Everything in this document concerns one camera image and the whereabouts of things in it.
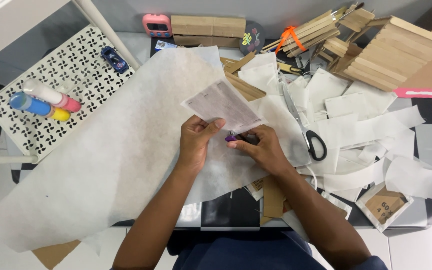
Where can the wooden craft stick house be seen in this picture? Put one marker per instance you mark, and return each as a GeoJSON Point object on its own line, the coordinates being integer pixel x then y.
{"type": "Point", "coordinates": [384, 52]}

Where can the yellow utility knife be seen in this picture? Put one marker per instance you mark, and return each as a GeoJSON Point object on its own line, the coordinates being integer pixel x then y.
{"type": "Point", "coordinates": [290, 68]}

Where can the black painted round stone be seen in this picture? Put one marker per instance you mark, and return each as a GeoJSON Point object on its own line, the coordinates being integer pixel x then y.
{"type": "Point", "coordinates": [252, 39]}

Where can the pink capped paint tube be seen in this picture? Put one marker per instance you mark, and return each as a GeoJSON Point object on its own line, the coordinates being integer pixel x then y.
{"type": "Point", "coordinates": [52, 95]}

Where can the small printed card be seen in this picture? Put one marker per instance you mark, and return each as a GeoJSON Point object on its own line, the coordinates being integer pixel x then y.
{"type": "Point", "coordinates": [164, 45]}

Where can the flat wooden sticks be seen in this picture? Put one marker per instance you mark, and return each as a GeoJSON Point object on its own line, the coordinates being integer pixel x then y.
{"type": "Point", "coordinates": [243, 80]}

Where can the brown cardboard piece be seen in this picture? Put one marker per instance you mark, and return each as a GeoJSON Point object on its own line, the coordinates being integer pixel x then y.
{"type": "Point", "coordinates": [273, 197]}

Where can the small white fabric pouch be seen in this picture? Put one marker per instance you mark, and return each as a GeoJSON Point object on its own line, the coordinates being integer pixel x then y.
{"type": "Point", "coordinates": [224, 105]}

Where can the pink digital timer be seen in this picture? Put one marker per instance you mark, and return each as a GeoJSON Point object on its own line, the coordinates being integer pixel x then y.
{"type": "Point", "coordinates": [157, 25]}

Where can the brown cardboard in plastic bag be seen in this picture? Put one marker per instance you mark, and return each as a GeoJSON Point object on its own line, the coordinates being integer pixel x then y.
{"type": "Point", "coordinates": [384, 204]}

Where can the purple lighter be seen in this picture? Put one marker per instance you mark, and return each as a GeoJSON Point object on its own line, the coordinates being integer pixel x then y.
{"type": "Point", "coordinates": [231, 137]}

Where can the person's dark blue clothing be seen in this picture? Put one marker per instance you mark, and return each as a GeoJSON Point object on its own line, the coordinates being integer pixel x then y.
{"type": "Point", "coordinates": [246, 251]}

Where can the large white fabric sheet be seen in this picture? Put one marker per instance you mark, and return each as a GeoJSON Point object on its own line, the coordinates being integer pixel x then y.
{"type": "Point", "coordinates": [118, 150]}

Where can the white perforated metal shelf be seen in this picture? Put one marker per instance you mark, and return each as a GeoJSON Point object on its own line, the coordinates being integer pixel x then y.
{"type": "Point", "coordinates": [62, 90]}

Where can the pile of white fabric pieces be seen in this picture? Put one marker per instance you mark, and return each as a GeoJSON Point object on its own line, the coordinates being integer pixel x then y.
{"type": "Point", "coordinates": [358, 131]}

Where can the bundle of wooden craft sticks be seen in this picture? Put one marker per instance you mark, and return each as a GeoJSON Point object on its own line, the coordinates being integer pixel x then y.
{"type": "Point", "coordinates": [306, 33]}

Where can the person's right hand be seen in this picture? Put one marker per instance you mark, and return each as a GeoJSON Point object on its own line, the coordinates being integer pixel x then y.
{"type": "Point", "coordinates": [263, 150]}

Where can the pink strip label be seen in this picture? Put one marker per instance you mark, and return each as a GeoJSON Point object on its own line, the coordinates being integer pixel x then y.
{"type": "Point", "coordinates": [424, 93]}

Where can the blue yellow paint tube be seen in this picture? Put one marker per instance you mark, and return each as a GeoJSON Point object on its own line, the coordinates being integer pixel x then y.
{"type": "Point", "coordinates": [39, 107]}

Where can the paint brushes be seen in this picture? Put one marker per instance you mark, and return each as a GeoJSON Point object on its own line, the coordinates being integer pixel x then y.
{"type": "Point", "coordinates": [349, 9]}

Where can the person's left hand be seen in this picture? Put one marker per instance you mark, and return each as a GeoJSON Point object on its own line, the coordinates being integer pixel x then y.
{"type": "Point", "coordinates": [193, 144]}

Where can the blue toy car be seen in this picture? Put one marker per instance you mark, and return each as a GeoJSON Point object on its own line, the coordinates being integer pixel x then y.
{"type": "Point", "coordinates": [114, 59]}

